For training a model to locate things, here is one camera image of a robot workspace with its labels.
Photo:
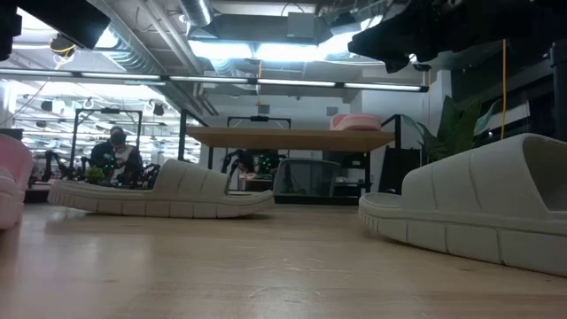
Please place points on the black frame with camera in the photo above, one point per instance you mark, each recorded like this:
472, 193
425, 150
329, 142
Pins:
259, 118

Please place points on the small green potted plant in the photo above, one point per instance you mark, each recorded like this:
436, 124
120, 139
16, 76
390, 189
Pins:
95, 174

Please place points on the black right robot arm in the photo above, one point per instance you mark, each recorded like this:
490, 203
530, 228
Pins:
509, 17

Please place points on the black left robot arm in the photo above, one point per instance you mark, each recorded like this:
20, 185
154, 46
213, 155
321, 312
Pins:
66, 17

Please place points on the background black robot arms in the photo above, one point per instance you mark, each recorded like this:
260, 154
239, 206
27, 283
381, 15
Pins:
241, 161

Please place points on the grey foam slide sandal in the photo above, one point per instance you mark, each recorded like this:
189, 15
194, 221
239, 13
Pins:
186, 195
465, 208

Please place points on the black upright post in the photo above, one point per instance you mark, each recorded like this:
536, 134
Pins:
559, 88

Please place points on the wooden shelf with black frame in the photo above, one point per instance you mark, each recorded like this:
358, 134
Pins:
274, 138

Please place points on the black monitor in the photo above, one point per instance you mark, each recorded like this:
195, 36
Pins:
11, 133

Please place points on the person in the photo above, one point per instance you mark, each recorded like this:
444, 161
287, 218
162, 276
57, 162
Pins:
103, 155
126, 161

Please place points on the black cabinet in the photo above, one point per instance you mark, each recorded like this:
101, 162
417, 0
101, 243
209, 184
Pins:
401, 170

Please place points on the black aluminium rig frame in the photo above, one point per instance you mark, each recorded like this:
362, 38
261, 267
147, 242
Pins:
310, 200

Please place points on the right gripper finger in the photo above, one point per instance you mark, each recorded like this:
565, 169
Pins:
372, 42

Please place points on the green plant in white pot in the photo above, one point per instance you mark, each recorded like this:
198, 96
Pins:
456, 128

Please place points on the pink foam slide sandal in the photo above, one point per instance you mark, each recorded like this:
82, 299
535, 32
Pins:
13, 186
356, 122

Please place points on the grey office chair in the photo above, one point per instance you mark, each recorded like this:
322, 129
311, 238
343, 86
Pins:
305, 177

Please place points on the LED light bar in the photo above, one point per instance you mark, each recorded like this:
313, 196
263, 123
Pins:
288, 82

